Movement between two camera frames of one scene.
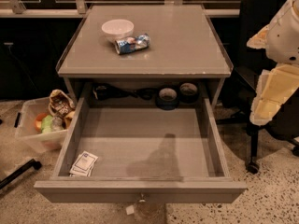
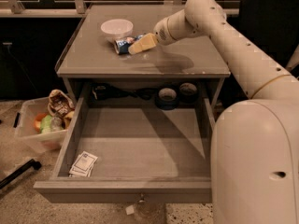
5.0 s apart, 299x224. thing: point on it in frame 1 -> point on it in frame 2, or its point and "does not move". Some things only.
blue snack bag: (132, 44) does not move
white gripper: (284, 41) -> (161, 32)
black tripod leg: (21, 170) does not move
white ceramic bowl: (118, 30) does not move
